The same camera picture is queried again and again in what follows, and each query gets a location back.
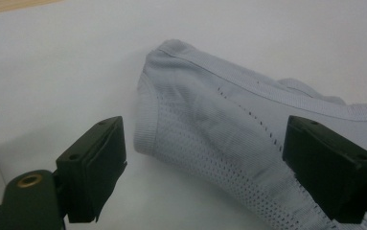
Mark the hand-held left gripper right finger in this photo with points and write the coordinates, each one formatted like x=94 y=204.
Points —
x=328 y=172

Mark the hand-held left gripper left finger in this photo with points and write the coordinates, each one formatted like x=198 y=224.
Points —
x=91 y=172

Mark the light blue knit tank top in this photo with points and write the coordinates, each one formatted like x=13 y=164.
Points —
x=203 y=127

